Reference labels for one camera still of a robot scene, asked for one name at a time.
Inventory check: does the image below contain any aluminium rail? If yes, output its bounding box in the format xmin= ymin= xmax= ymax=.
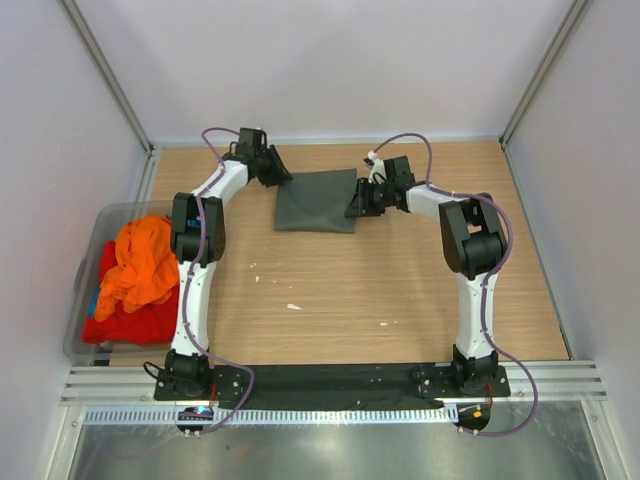
xmin=61 ymin=360 xmax=607 ymax=405

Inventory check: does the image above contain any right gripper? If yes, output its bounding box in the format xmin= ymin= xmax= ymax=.
xmin=344 ymin=178 xmax=394 ymax=218

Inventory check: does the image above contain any right aluminium frame post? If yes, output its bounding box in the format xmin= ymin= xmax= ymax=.
xmin=499 ymin=0 xmax=593 ymax=151

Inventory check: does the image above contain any orange t shirt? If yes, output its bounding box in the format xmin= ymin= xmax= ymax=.
xmin=94 ymin=215 xmax=180 ymax=322

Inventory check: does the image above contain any clear plastic bin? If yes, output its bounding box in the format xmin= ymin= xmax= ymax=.
xmin=62 ymin=200 xmax=172 ymax=365

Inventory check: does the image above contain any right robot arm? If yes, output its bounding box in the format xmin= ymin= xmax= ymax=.
xmin=345 ymin=151 xmax=510 ymax=396

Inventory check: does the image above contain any left aluminium frame post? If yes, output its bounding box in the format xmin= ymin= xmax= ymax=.
xmin=58 ymin=0 xmax=154 ymax=156

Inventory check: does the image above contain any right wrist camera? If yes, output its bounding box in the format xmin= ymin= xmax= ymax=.
xmin=364 ymin=150 xmax=387 ymax=184

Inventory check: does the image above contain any slotted cable duct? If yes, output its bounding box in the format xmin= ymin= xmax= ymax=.
xmin=83 ymin=405 xmax=458 ymax=427

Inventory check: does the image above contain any aluminium frame post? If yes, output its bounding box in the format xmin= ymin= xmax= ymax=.
xmin=499 ymin=0 xmax=593 ymax=151
xmin=58 ymin=0 xmax=154 ymax=156

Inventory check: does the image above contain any red t shirt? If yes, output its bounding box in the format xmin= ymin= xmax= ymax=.
xmin=81 ymin=240 xmax=179 ymax=346

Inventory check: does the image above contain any grey t shirt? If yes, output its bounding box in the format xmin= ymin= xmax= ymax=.
xmin=273 ymin=169 xmax=358 ymax=234

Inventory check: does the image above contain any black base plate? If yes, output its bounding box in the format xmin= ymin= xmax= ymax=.
xmin=154 ymin=363 xmax=511 ymax=411

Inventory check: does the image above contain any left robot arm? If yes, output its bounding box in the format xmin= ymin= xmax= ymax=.
xmin=164 ymin=127 xmax=292 ymax=400

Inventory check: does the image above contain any blue t shirt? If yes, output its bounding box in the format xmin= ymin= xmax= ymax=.
xmin=88 ymin=292 xmax=99 ymax=318

